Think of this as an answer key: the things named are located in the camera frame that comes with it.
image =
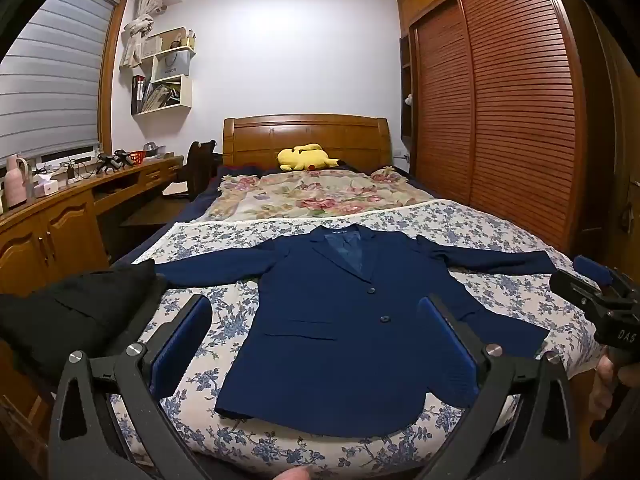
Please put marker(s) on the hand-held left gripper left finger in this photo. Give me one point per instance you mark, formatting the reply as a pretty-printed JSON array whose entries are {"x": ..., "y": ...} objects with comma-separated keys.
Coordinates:
[{"x": 180, "y": 345}]

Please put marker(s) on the white wall shelf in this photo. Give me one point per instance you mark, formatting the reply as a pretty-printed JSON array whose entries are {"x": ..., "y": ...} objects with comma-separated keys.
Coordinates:
[{"x": 187, "y": 91}]

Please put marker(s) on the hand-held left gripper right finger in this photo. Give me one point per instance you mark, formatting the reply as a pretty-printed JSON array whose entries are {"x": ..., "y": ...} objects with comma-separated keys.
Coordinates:
[{"x": 450, "y": 355}]

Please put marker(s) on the white shopping bag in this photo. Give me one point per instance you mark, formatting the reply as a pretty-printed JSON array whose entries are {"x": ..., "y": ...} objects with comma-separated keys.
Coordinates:
[{"x": 172, "y": 65}]

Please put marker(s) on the yellow plush toy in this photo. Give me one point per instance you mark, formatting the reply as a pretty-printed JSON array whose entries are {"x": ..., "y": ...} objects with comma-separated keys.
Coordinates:
[{"x": 300, "y": 160}]

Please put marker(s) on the pink thermos jug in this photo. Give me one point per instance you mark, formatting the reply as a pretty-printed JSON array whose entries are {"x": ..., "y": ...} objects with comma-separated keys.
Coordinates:
[{"x": 15, "y": 185}]

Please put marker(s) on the floral pillow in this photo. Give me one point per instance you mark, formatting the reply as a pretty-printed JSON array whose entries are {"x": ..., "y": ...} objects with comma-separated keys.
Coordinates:
[{"x": 392, "y": 175}]

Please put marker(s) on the wooden window frame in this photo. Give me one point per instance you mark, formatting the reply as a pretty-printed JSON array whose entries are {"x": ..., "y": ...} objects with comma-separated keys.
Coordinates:
[{"x": 111, "y": 85}]

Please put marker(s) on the person's right hand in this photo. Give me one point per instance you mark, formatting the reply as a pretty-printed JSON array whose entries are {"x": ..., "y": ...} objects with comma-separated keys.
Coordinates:
[{"x": 606, "y": 385}]

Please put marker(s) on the navy blue blazer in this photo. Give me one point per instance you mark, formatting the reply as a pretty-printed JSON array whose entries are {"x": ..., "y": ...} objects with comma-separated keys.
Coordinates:
[{"x": 340, "y": 340}]

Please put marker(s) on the red basket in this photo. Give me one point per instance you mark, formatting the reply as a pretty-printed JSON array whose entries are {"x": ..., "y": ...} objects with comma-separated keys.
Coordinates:
[{"x": 137, "y": 157}]

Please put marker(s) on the metal bowl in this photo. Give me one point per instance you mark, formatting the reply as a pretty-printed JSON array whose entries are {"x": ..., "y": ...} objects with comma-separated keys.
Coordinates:
[{"x": 154, "y": 149}]

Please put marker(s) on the black binders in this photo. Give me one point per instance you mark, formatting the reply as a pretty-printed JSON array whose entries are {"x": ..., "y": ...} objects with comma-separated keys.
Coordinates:
[{"x": 139, "y": 94}]

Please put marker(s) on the grey window blind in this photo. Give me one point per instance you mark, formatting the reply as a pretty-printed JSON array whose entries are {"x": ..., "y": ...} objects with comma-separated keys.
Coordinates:
[{"x": 50, "y": 85}]

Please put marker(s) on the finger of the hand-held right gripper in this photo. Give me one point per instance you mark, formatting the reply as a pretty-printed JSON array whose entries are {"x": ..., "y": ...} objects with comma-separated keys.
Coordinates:
[
  {"x": 592, "y": 270},
  {"x": 575, "y": 290}
]

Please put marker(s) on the white box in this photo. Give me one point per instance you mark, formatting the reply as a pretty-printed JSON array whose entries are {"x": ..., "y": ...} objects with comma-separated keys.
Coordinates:
[{"x": 46, "y": 187}]

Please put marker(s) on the wooden desk with cabinets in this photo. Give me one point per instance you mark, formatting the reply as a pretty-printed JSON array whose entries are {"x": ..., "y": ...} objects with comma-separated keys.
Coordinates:
[{"x": 60, "y": 220}]

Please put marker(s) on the black folded clothes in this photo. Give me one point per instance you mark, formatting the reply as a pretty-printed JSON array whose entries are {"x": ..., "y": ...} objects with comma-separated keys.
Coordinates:
[{"x": 75, "y": 310}]

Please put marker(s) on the wooden louvered wardrobe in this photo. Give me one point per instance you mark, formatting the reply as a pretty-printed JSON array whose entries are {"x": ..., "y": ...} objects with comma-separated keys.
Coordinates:
[{"x": 500, "y": 110}]

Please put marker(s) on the wooden bed headboard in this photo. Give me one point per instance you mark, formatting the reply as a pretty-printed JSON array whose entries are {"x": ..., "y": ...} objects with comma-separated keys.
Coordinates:
[{"x": 340, "y": 135}]

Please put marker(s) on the tied beige curtain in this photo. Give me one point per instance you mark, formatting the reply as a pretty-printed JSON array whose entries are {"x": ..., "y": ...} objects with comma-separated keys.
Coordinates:
[{"x": 135, "y": 30}]

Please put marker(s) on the black chair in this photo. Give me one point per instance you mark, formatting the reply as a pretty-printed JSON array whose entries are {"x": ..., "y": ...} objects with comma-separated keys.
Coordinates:
[{"x": 200, "y": 170}]

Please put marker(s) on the black tools on desk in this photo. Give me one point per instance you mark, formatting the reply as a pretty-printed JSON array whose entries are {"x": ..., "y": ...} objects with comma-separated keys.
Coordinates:
[{"x": 114, "y": 161}]

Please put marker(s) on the person's left hand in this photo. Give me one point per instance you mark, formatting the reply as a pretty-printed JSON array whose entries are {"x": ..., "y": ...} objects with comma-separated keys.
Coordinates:
[{"x": 292, "y": 474}]

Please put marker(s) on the stack of papers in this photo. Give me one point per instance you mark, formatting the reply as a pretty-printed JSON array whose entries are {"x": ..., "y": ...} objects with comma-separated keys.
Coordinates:
[{"x": 162, "y": 97}]

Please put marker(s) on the wooden door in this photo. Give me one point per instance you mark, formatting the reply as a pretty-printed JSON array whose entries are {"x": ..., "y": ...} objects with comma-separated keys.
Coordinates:
[{"x": 615, "y": 160}]

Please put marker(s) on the blue floral bed sheet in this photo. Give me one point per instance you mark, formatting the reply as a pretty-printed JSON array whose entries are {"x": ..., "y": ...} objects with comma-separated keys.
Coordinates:
[{"x": 210, "y": 240}]

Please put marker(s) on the pink floral quilt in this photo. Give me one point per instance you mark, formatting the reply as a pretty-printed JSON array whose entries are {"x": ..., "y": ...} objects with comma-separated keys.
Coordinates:
[{"x": 310, "y": 195}]

